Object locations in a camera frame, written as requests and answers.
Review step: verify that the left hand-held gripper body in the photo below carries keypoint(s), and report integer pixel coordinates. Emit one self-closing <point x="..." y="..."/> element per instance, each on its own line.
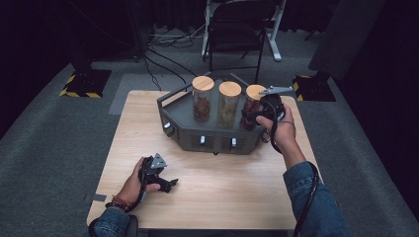
<point x="152" y="171"/>

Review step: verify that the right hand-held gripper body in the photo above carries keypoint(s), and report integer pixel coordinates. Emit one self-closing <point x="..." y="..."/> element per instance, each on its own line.
<point x="272" y="107"/>

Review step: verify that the bamboo-lidded jar reddish contents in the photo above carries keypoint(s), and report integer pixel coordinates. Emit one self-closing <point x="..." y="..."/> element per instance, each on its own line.
<point x="251" y="102"/>

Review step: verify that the bamboo-lidded jar yellow contents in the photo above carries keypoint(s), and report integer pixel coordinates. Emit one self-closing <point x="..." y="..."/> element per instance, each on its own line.
<point x="228" y="104"/>

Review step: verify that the bamboo-lidded jar brown contents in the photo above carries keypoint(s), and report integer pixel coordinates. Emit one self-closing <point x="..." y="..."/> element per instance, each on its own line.
<point x="202" y="98"/>

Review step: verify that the dark grey corner shelf rack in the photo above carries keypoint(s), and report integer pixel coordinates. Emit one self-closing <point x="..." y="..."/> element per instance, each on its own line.
<point x="187" y="115"/>

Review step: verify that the person's left hand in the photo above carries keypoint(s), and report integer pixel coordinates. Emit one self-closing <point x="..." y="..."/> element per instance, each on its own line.
<point x="131" y="186"/>

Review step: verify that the person's right hand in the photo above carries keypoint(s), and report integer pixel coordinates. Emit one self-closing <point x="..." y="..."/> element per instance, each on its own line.
<point x="285" y="133"/>

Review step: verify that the hazard-striped stand base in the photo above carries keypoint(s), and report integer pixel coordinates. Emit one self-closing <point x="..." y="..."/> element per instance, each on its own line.
<point x="86" y="84"/>
<point x="313" y="88"/>

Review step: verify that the grey tape strip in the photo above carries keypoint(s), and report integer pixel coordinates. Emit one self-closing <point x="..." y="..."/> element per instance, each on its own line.
<point x="96" y="197"/>

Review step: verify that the black folding chair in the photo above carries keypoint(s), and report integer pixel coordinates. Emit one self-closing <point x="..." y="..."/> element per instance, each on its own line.
<point x="235" y="36"/>

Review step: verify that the grey leaning panel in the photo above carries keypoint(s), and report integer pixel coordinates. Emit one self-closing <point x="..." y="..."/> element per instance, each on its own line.
<point x="346" y="36"/>

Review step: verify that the dark stand with caster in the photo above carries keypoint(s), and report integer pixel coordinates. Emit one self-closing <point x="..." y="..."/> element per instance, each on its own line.
<point x="137" y="29"/>

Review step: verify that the white desk frame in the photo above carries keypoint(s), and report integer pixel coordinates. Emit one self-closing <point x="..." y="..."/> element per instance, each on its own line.
<point x="276" y="46"/>

